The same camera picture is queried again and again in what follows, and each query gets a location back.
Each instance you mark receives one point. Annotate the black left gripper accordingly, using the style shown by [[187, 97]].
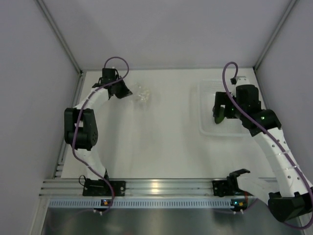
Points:
[[125, 92]]

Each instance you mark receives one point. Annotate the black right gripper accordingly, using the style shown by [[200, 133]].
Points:
[[222, 99]]

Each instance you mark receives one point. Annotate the dark green fake food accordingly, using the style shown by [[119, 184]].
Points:
[[218, 114]]

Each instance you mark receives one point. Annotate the clear zip top bag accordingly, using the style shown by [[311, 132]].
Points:
[[141, 96]]

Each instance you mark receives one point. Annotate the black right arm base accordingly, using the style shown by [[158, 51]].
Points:
[[229, 186]]

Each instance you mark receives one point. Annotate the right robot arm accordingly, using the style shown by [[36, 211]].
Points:
[[295, 193]]

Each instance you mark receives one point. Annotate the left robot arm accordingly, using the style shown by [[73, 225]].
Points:
[[80, 125]]

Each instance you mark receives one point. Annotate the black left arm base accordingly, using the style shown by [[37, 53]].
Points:
[[100, 188]]

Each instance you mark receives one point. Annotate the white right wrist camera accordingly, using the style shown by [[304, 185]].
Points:
[[239, 80]]

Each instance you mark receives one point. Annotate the aluminium mounting rail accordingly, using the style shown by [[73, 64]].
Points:
[[134, 187]]

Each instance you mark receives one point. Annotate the aluminium frame post left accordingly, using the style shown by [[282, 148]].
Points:
[[58, 34]]

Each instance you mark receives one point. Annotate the aluminium frame post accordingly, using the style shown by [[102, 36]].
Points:
[[275, 33], [58, 34]]

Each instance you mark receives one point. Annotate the aluminium frame post right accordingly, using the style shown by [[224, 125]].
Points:
[[275, 33]]

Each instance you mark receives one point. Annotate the white slotted cable duct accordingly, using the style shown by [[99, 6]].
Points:
[[123, 203]]

